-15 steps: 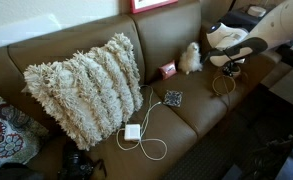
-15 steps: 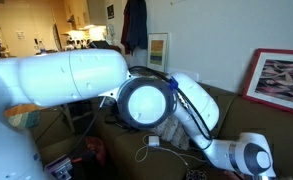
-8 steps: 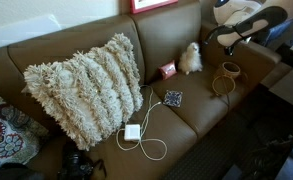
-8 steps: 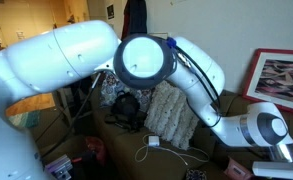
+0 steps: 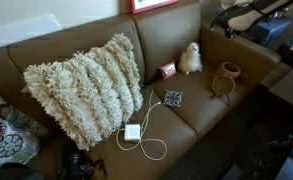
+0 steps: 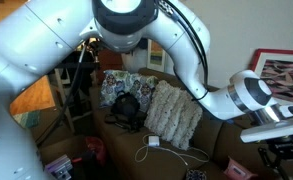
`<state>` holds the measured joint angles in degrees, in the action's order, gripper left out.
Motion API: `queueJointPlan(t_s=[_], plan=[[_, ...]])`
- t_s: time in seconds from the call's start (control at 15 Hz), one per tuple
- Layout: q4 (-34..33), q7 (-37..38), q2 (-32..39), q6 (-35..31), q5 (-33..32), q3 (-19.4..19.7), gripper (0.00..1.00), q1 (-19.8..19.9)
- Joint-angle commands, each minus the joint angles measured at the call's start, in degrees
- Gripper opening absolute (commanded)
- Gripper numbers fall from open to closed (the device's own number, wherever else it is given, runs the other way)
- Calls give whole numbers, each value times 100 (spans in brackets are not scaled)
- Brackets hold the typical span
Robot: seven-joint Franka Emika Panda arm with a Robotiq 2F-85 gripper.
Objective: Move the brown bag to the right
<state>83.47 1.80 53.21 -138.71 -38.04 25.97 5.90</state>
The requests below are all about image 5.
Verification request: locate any brown woven bag with lid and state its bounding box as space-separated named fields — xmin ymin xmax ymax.
xmin=211 ymin=61 xmax=249 ymax=98

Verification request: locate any blue fabric bag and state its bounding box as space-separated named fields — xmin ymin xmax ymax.
xmin=245 ymin=16 xmax=293 ymax=48

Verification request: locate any blue white patterned tile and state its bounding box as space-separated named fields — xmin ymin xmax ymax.
xmin=162 ymin=89 xmax=184 ymax=108

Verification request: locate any pink wipes pack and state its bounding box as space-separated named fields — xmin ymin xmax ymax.
xmin=158 ymin=60 xmax=178 ymax=81

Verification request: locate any white power adapter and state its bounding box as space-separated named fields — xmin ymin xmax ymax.
xmin=124 ymin=123 xmax=142 ymax=142

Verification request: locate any white fluffy alpaca toy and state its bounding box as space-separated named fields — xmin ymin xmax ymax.
xmin=178 ymin=41 xmax=204 ymax=76

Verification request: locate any cream shaggy pillow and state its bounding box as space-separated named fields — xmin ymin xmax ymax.
xmin=23 ymin=32 xmax=144 ymax=151

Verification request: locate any red framed picture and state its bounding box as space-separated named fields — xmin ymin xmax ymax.
xmin=129 ymin=0 xmax=179 ymax=15

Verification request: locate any floral patterned pillow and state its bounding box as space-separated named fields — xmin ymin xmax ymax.
xmin=0 ymin=87 xmax=50 ymax=171

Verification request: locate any black equipment stand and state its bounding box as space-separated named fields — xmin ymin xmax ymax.
xmin=249 ymin=133 xmax=293 ymax=180

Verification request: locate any white charger cable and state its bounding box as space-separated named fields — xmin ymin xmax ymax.
xmin=115 ymin=84 xmax=169 ymax=162

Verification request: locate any black camera with strap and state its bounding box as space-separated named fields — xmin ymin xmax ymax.
xmin=57 ymin=141 xmax=108 ymax=180

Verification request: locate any black robot cable sleeve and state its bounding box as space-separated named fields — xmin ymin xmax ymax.
xmin=209 ymin=0 xmax=293 ymax=29

